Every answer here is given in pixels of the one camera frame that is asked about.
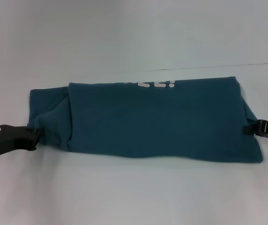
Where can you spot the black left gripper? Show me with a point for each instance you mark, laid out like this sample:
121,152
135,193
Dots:
9,139

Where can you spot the teal blue t-shirt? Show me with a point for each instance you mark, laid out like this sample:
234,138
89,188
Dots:
152,122

